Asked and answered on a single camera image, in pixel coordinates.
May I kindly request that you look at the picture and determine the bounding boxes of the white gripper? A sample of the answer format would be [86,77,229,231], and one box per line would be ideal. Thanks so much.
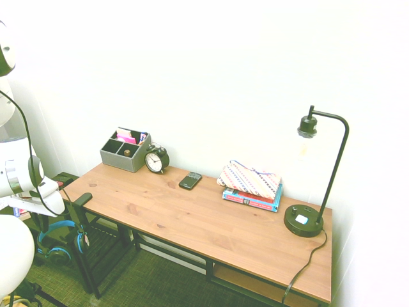
[0,180,67,234]

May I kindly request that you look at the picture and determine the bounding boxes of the blue and black headphones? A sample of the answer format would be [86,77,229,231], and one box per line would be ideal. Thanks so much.
[36,219,89,266]

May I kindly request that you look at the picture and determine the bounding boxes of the black metal headphone hanger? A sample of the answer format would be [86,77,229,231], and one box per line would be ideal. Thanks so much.
[73,193,94,225]

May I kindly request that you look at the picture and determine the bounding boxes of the grey fabric desk organizer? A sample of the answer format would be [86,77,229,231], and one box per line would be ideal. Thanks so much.
[100,127,151,173]

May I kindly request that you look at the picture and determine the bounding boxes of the pink sticky notes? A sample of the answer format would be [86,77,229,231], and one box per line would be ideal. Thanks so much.
[116,133,137,145]

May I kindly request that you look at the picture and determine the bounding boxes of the black twin-bell alarm clock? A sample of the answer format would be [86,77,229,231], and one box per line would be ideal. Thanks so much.
[144,142,170,175]

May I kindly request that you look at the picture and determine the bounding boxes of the black smartphone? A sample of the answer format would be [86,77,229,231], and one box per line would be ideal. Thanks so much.
[178,171,203,191]

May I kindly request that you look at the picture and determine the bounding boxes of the red book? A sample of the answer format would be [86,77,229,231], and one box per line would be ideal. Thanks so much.
[226,187,276,201]

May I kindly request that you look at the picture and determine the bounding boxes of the striped fabric pouch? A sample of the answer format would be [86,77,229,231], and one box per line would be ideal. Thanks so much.
[216,159,282,201]

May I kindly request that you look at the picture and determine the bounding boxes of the blue book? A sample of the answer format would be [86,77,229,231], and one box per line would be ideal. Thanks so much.
[222,184,284,214]

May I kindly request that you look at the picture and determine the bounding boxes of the black desk lamp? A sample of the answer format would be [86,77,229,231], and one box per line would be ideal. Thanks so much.
[283,104,350,238]

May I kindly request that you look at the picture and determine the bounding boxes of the clear glass light bulb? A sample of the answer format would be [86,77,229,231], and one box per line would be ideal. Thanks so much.
[296,127,316,161]

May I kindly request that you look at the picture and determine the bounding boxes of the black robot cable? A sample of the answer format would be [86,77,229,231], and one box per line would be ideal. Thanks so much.
[0,90,70,216]

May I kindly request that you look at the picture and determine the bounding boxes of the wooden desk with black frame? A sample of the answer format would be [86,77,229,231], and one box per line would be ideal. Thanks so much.
[59,161,333,307]

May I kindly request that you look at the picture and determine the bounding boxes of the black lamp power cable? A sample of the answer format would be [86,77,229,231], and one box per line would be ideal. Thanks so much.
[281,227,328,304]

